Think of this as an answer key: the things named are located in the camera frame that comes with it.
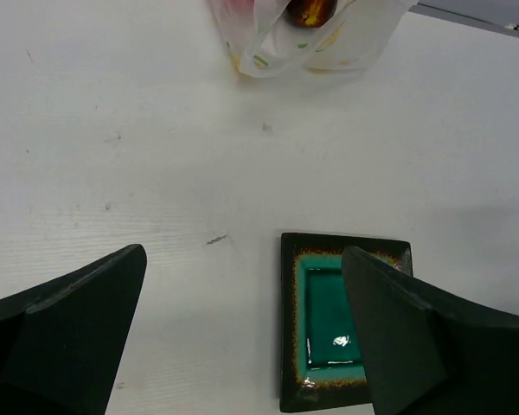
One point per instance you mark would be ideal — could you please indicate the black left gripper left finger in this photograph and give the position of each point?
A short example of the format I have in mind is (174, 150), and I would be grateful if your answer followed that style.
(61, 342)

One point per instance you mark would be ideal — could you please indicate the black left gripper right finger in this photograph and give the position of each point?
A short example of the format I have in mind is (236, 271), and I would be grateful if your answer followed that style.
(425, 350)

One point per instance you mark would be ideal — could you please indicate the translucent white plastic bag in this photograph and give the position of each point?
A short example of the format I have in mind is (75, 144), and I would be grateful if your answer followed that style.
(262, 43)

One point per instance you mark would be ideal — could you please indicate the dark brown fake fruit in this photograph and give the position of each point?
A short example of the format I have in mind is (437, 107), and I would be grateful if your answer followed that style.
(310, 14)

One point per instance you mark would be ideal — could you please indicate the teal square ceramic plate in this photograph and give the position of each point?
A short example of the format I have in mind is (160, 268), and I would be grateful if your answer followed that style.
(321, 364)

